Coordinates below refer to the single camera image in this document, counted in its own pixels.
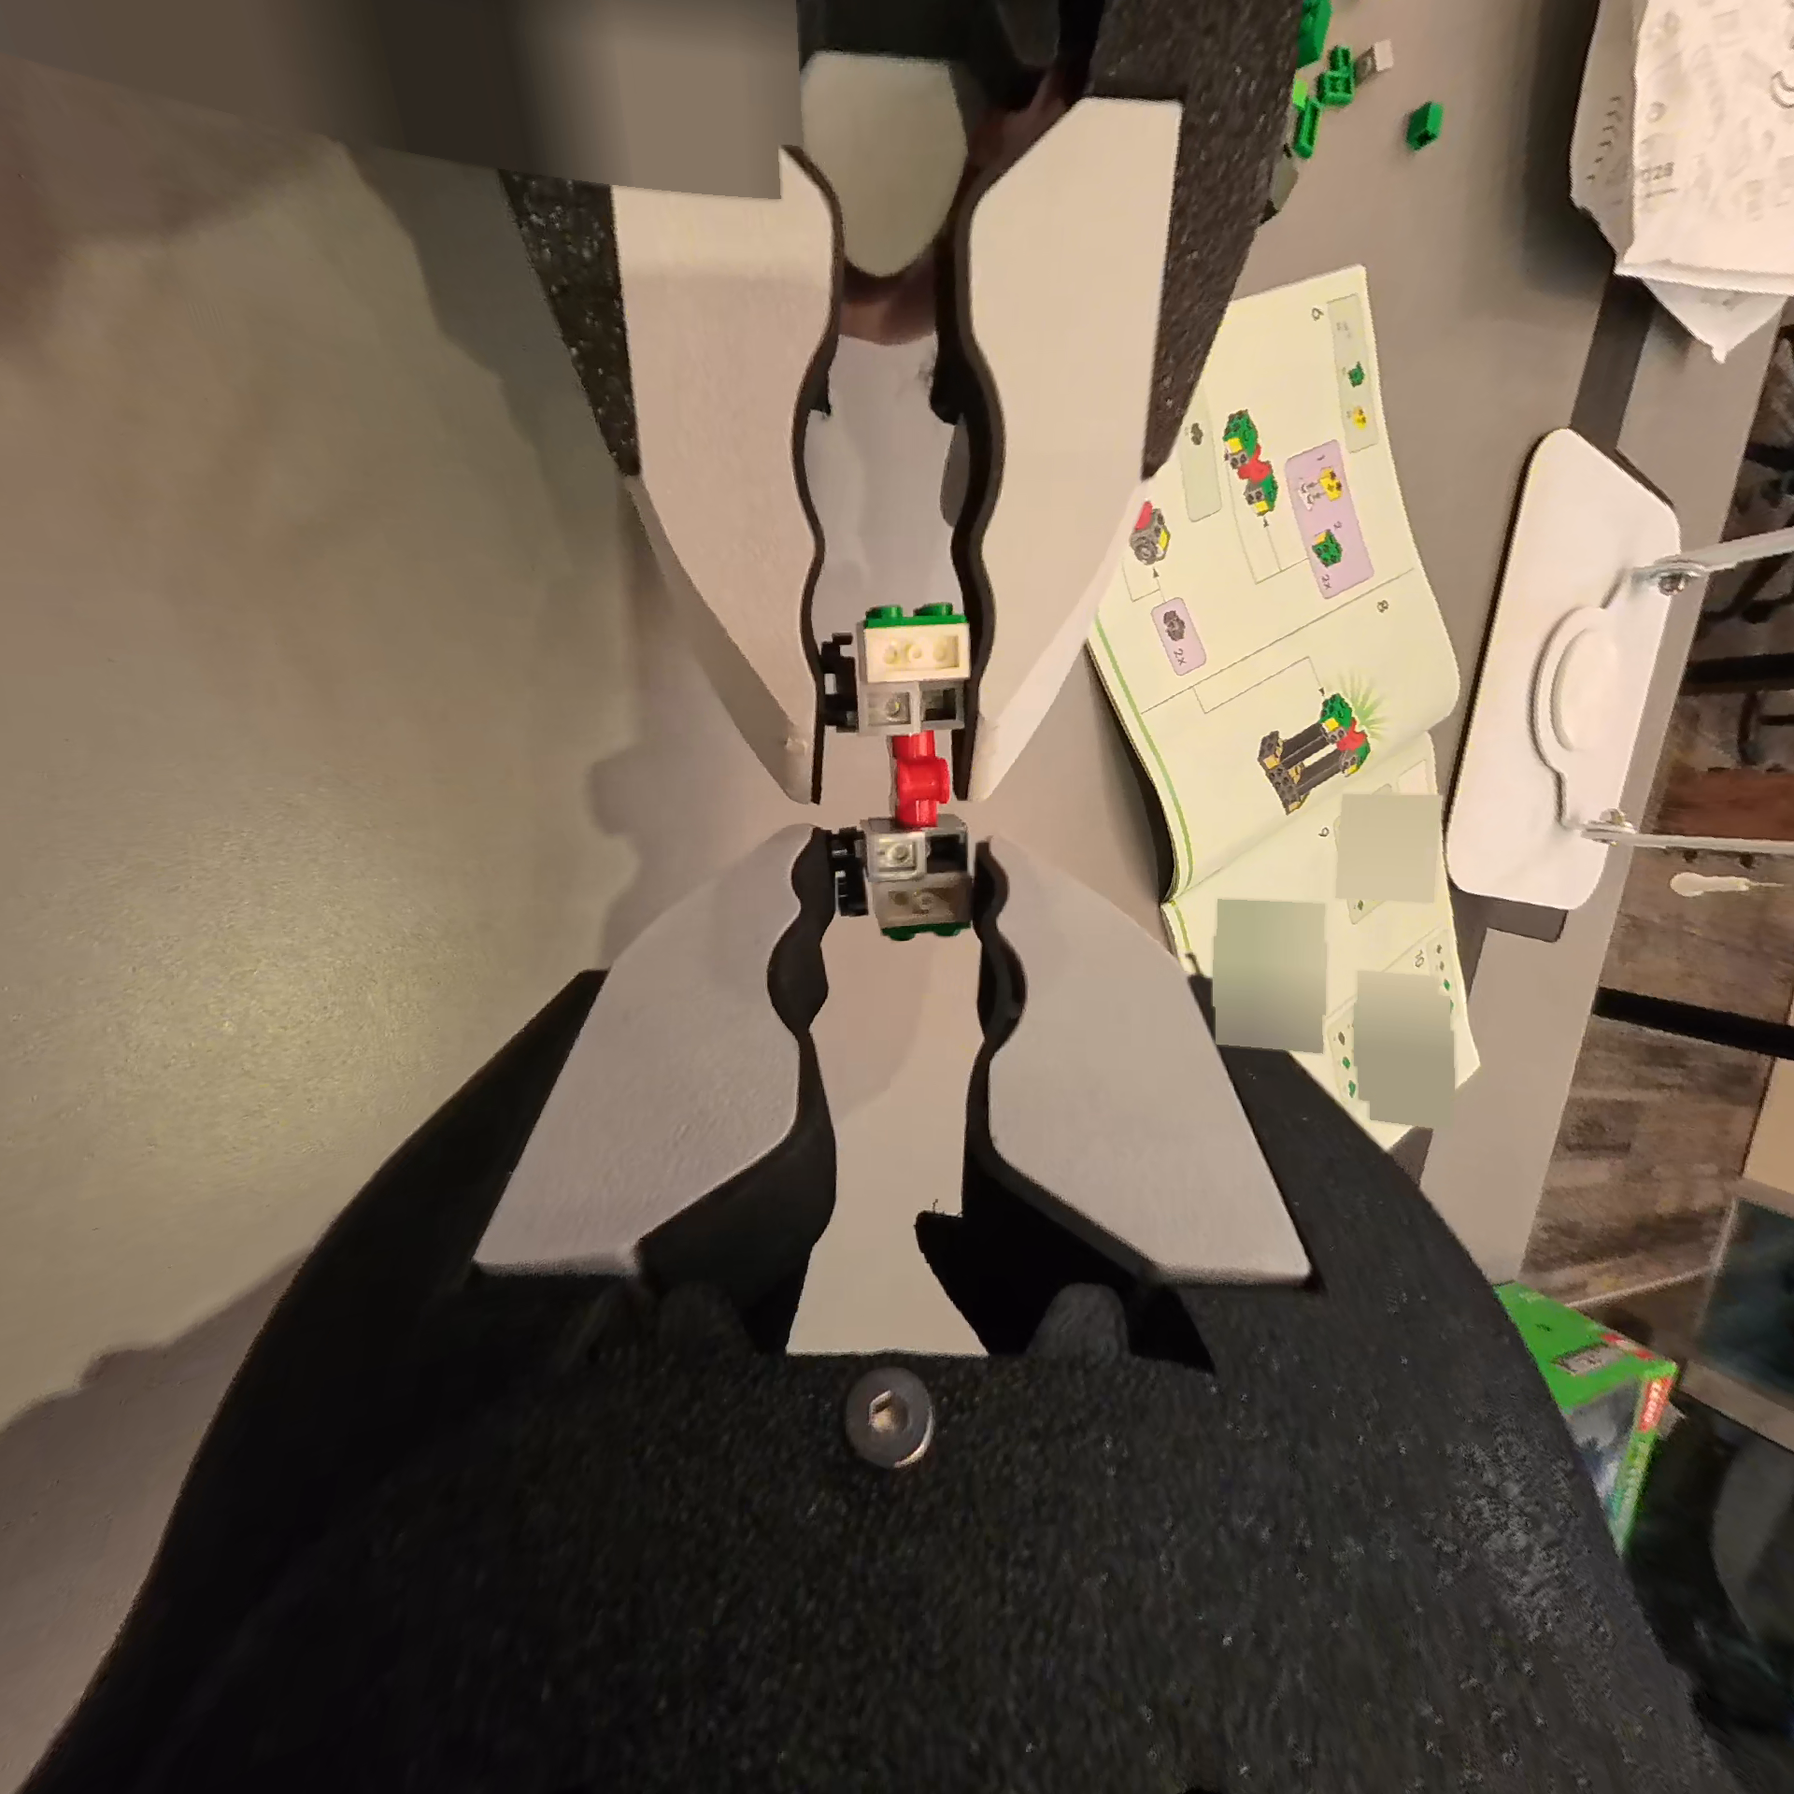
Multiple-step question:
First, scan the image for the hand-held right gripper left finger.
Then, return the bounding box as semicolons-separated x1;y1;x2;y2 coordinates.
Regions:
474;824;840;1351

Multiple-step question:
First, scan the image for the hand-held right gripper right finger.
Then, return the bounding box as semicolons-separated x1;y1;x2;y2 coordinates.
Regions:
913;840;1315;1355

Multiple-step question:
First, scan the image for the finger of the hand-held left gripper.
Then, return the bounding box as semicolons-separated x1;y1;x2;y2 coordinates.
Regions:
609;147;845;809
949;94;1226;801

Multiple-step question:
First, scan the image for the brick assembly with red connector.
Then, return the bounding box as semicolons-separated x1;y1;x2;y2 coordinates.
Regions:
822;596;978;942

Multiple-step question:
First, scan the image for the grey desk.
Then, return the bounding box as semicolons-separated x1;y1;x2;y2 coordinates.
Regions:
0;0;1686;1477

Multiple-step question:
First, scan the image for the pile of green bricks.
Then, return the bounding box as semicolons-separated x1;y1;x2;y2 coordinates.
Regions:
1265;0;1447;165

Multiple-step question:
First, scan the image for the brick instruction booklet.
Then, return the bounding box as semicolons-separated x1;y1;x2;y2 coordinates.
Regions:
1083;263;1482;1154

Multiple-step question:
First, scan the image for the white printed paper bag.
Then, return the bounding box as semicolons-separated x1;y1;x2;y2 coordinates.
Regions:
1572;0;1794;366

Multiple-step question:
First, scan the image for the green toy box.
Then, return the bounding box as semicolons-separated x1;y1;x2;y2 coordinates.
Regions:
1489;1279;1681;1553

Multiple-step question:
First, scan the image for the white book stand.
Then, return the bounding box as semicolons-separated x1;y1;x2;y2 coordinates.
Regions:
1438;430;1794;911

